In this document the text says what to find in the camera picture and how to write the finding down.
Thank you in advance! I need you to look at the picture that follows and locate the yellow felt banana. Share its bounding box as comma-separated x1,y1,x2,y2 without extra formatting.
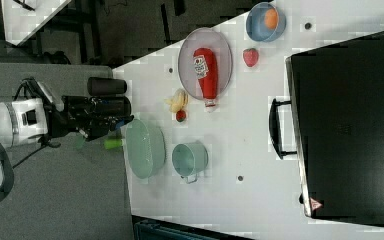
164,89,188,113

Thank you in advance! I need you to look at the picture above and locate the black toaster oven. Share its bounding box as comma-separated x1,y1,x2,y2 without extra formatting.
285,31,384,227

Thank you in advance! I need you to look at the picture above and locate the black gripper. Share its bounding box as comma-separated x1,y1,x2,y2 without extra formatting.
48,96,134,141

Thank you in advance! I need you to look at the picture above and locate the red felt strawberry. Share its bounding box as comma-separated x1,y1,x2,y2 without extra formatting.
243,48,259,67

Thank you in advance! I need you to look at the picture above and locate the red felt ketchup bottle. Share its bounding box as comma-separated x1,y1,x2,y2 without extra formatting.
193,48,218,113

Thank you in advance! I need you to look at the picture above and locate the blue bowl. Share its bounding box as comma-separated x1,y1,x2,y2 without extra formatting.
246,2,286,42

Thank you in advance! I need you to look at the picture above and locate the orange ball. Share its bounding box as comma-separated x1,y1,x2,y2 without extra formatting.
264,8,278,30

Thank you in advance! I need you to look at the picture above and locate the green cup with handle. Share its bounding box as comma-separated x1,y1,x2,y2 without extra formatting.
172,142,209,184

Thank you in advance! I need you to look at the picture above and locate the green perforated colander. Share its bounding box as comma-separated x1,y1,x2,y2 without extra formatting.
125,119,166,179

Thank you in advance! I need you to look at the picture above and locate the small red tomato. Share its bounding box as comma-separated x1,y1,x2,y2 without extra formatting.
176,110,186,122

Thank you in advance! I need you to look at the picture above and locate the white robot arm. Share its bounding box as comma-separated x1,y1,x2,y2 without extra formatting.
0,96,134,148

